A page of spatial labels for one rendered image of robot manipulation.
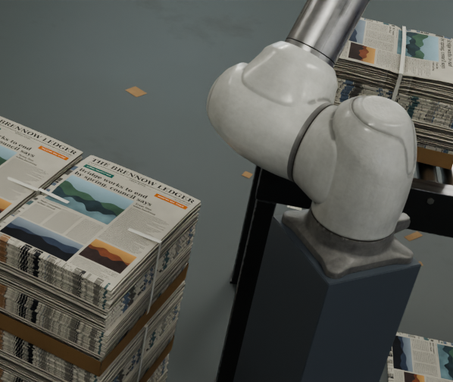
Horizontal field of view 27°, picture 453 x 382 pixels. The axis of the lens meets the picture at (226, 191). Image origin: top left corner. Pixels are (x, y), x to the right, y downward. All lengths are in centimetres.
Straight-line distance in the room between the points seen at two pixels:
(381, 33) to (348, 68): 21
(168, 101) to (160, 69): 28
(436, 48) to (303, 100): 91
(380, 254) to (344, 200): 14
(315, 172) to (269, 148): 9
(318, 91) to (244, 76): 13
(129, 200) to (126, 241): 14
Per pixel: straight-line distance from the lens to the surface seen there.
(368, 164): 155
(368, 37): 245
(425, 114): 236
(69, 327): 189
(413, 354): 309
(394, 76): 232
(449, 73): 237
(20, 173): 206
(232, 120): 166
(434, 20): 552
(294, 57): 166
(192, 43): 462
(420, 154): 241
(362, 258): 166
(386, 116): 157
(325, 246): 166
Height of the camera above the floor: 199
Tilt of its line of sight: 34 degrees down
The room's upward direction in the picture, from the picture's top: 11 degrees clockwise
